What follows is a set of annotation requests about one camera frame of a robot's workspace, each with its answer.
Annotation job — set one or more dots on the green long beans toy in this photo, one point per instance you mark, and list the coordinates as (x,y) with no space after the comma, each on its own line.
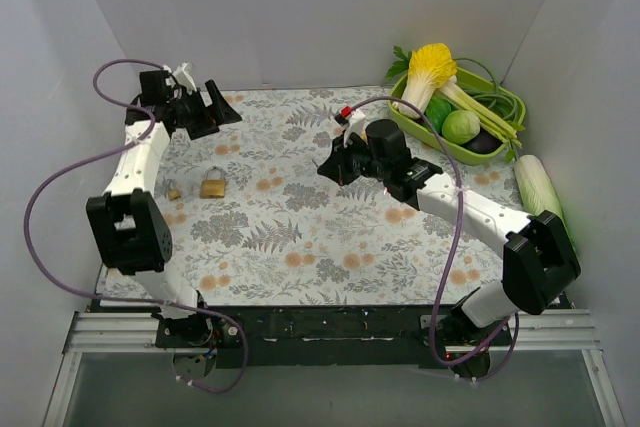
(503,105)

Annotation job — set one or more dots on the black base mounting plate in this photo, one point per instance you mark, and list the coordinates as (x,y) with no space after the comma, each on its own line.
(312,336)

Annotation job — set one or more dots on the purple eggplant toy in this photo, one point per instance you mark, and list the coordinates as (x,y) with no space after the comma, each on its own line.
(483,144)

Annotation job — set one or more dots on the pale celery stalks toy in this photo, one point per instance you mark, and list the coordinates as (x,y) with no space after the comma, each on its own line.
(491,122)

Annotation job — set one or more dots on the green napa cabbage toy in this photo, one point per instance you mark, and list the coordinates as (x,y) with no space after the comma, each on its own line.
(537,191)

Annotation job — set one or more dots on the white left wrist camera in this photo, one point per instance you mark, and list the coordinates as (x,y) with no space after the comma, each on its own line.
(182,76)

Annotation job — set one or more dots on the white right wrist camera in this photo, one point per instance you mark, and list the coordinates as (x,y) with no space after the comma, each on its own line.
(353,123)

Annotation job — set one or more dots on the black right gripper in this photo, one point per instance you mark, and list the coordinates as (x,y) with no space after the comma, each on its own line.
(345,159)

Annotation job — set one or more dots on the floral patterned table mat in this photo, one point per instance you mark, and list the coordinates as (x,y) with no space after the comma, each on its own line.
(283,235)

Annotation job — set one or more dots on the dark green vegetable toy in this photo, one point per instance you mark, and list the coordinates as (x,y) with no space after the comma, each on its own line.
(437,110)

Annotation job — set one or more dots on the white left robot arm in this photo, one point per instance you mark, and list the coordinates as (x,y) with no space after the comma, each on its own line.
(130,231)

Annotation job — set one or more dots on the green parsley leaf toy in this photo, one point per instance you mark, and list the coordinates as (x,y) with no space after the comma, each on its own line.
(400,64)

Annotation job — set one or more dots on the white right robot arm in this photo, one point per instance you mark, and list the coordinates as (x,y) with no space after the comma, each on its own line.
(539,262)

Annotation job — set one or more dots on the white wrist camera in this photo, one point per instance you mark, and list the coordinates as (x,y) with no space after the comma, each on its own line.
(182,76)
(353,123)

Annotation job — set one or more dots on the round green cabbage toy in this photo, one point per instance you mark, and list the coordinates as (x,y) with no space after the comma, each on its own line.
(461,126)

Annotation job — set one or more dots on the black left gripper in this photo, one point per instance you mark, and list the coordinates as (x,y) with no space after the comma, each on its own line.
(201,114)

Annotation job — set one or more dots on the large brass padlock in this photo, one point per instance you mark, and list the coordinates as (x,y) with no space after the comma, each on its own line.
(213,185)

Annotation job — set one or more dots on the small brass padlock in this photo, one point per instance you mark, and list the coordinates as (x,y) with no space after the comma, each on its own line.
(173,191)

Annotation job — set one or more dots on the aluminium frame rail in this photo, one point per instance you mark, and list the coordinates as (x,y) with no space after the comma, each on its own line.
(113,375)

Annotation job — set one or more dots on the green plastic basket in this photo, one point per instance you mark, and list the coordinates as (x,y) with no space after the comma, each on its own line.
(418,129)

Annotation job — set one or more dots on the yellow napa cabbage toy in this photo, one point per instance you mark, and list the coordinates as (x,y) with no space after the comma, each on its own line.
(430,67)

